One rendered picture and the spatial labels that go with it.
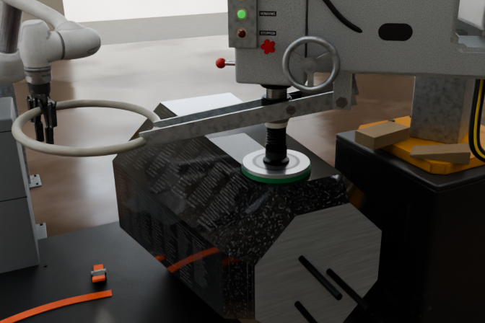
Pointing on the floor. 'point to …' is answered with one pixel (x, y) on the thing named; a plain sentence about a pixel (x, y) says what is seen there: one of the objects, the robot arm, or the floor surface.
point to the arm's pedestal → (15, 200)
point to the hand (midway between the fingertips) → (44, 135)
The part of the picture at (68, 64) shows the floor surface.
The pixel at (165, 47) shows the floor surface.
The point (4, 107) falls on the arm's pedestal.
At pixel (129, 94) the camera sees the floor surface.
